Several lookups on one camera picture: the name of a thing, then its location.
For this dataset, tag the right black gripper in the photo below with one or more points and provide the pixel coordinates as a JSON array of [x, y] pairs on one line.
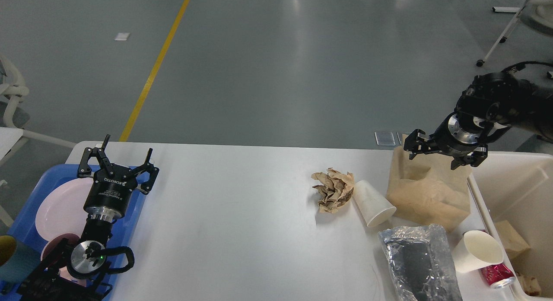
[[457, 136]]

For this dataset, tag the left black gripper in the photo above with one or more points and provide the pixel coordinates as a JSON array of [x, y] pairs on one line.
[[109, 196]]

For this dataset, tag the pink plate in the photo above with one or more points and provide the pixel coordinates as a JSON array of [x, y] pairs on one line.
[[62, 212]]

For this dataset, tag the brown paper bag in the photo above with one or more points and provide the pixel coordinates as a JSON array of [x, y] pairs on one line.
[[425, 190], [512, 241]]

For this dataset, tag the teal green mug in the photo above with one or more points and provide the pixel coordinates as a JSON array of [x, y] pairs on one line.
[[17, 261]]

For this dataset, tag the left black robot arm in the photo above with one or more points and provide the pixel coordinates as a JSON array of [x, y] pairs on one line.
[[76, 272]]

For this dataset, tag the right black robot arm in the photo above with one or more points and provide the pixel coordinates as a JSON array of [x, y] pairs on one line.
[[485, 111]]

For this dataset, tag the clear floor plate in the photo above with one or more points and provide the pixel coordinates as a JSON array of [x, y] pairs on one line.
[[388, 138]]

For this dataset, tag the beige plastic bin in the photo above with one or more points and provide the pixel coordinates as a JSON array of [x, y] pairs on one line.
[[517, 188]]

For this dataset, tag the white paper cup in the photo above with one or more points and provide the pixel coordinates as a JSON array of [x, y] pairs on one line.
[[476, 249], [374, 207]]

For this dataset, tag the crumpled aluminium foil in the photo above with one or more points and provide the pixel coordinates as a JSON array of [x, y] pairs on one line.
[[420, 263]]

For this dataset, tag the white side table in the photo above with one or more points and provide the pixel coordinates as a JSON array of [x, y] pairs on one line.
[[8, 139]]

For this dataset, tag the crumpled brown paper ball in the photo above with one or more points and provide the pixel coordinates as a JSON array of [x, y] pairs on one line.
[[335, 188]]

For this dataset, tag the red soda can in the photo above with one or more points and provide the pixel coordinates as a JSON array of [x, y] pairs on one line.
[[498, 276]]

